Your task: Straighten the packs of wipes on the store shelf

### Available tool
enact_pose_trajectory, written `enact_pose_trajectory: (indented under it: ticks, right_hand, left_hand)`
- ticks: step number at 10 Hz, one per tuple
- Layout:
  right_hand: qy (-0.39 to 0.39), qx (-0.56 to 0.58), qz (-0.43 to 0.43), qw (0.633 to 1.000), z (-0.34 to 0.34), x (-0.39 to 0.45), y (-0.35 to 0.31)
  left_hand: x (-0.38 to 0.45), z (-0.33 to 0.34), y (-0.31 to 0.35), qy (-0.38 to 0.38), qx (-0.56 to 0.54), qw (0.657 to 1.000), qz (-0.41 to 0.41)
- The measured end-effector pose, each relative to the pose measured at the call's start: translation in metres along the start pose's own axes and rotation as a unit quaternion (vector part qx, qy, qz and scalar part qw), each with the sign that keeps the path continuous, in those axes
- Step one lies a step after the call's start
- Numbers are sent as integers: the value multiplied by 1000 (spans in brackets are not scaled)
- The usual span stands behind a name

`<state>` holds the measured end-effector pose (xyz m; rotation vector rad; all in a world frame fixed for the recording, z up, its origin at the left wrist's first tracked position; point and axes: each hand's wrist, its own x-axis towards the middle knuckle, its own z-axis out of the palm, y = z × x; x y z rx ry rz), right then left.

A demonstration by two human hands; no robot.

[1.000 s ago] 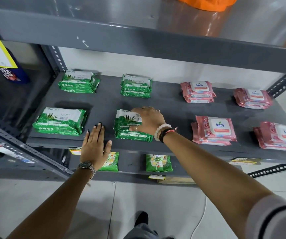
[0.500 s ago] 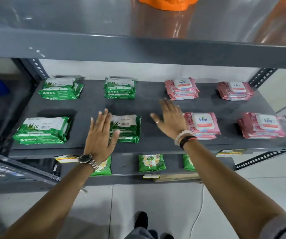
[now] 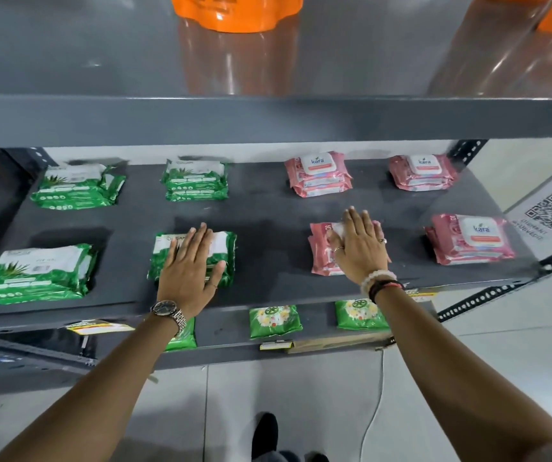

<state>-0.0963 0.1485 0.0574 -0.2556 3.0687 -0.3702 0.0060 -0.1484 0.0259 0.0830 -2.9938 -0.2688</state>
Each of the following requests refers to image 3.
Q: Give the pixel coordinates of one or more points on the person's left hand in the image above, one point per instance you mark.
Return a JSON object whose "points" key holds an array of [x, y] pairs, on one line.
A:
{"points": [[187, 279]]}

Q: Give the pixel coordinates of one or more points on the black shoe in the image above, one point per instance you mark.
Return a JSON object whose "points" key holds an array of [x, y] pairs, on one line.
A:
{"points": [[265, 435]]}

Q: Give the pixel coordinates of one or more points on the person's left middle finger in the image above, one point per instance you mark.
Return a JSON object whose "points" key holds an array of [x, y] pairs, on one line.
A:
{"points": [[200, 240]]}

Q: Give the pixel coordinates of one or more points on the person's right hand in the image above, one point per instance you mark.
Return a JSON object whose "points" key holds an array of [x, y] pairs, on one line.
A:
{"points": [[365, 250]]}

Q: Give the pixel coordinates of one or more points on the black and red wristband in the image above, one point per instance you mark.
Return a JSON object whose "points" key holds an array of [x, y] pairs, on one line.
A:
{"points": [[385, 286]]}

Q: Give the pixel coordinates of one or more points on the green aloe wipes pack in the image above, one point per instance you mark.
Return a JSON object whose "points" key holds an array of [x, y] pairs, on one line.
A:
{"points": [[223, 247]]}

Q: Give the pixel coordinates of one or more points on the person's left forearm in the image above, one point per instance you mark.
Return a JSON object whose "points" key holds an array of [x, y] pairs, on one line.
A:
{"points": [[93, 394]]}

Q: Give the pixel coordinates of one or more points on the grey metal shelving rack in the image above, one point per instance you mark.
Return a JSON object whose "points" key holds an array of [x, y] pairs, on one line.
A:
{"points": [[256, 121]]}

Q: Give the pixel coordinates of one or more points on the stacks of green wipes packets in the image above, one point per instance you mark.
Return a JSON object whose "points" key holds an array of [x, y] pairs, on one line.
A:
{"points": [[40, 279]]}

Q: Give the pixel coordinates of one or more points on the pink white-lid wipes pack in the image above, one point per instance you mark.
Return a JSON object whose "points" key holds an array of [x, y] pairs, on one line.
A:
{"points": [[321, 242]]}

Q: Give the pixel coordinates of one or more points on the person's right forearm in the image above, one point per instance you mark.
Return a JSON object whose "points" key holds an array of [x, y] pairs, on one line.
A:
{"points": [[458, 375]]}

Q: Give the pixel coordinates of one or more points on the green flower print sachet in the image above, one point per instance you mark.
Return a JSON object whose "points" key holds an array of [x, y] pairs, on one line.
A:
{"points": [[275, 321], [184, 339], [360, 315]]}

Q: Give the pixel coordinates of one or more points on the person's right middle finger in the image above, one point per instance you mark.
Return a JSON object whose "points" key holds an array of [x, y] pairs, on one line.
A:
{"points": [[356, 222]]}

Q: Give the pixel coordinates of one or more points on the person's left little finger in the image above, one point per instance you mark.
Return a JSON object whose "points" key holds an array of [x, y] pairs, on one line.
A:
{"points": [[170, 262]]}

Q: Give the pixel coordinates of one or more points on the metal wristwatch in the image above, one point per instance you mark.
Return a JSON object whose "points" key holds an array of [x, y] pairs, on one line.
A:
{"points": [[169, 311]]}

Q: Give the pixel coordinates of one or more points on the brown cardboard strip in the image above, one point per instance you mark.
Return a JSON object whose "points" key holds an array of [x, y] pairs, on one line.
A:
{"points": [[338, 342]]}

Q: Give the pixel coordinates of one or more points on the person's right thumb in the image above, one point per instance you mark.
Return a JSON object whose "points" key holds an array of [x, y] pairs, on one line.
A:
{"points": [[339, 254]]}

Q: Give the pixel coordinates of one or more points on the stacks of pink wipes packets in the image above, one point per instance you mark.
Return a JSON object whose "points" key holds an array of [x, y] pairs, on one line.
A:
{"points": [[468, 240]]}

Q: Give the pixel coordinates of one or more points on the person's right little finger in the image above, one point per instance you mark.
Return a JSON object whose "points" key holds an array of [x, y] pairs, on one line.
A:
{"points": [[381, 235]]}

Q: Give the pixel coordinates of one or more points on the person's left thumb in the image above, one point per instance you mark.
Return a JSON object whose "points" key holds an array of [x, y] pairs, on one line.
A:
{"points": [[216, 276]]}

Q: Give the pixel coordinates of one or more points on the yellow white shelf label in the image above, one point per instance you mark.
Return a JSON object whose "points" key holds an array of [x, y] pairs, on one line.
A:
{"points": [[422, 295], [98, 327], [276, 345]]}

